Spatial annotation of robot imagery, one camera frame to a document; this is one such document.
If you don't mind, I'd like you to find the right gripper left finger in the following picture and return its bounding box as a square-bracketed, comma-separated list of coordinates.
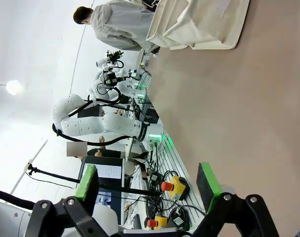
[26, 164, 118, 237]

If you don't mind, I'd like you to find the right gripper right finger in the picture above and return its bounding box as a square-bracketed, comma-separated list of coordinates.
[191, 161, 280, 237]

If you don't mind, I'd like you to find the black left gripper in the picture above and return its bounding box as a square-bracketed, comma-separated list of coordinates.
[103, 71, 119, 87]

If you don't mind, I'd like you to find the computer monitor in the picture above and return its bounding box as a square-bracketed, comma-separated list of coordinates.
[77, 156, 124, 224]

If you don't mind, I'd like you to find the long black tripod pole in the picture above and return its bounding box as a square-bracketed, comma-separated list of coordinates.
[27, 165, 163, 198]

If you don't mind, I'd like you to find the yellow emergency stop box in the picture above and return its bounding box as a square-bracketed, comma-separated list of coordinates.
[147, 215, 169, 229]
[161, 175, 187, 200]

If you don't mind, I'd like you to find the seated person black shirt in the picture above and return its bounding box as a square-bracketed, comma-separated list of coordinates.
[67, 135, 122, 160]

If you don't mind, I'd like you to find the person in white shirt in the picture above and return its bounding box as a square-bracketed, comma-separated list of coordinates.
[73, 0, 160, 54]

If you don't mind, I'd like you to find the black keyboard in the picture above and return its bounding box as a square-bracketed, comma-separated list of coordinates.
[132, 213, 143, 230]

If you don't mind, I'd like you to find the round ceiling light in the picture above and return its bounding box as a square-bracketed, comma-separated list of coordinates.
[5, 79, 24, 96]

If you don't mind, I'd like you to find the beige fabric basket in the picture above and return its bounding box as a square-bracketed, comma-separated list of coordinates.
[146, 0, 251, 50]

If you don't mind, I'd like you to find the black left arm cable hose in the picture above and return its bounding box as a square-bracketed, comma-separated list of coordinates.
[52, 87, 132, 147]

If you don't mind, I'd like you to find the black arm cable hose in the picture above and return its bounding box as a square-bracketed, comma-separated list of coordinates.
[52, 87, 132, 147]
[0, 188, 35, 210]

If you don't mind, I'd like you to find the black cable bundle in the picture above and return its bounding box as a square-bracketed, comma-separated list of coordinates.
[144, 169, 205, 232]

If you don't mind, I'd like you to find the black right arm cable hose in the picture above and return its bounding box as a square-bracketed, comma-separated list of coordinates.
[0, 188, 35, 210]

